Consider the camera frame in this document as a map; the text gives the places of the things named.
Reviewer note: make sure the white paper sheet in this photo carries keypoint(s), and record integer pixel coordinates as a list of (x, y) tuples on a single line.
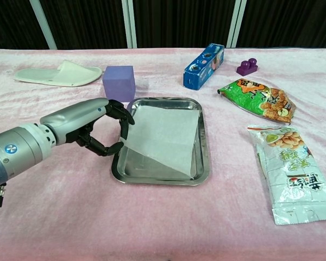
[(163, 136)]

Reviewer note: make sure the left black-fingered silver robot hand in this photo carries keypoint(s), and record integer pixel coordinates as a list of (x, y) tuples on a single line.
[(76, 117)]

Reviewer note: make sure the pink plush table cloth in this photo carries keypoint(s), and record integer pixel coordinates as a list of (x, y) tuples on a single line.
[(163, 217)]

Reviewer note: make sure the white frame post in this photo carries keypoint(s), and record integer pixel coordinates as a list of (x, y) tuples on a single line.
[(43, 24), (235, 24), (129, 24)]

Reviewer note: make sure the white snack bag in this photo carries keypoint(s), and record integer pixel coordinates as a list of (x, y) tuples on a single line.
[(290, 174)]

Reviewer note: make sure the stainless steel tray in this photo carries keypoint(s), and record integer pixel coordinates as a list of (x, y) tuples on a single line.
[(130, 166)]

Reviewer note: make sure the blue cookie box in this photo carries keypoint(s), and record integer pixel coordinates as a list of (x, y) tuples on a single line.
[(203, 68)]

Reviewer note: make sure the green snack bag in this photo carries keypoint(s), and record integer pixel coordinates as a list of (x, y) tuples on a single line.
[(250, 98)]

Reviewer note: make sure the purple toy building brick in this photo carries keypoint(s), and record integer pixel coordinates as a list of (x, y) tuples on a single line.
[(247, 68)]

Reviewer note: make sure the white disposable slipper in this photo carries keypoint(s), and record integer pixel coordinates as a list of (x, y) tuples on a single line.
[(70, 73)]

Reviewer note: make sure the purple foam cube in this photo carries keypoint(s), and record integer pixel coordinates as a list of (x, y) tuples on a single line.
[(119, 83)]

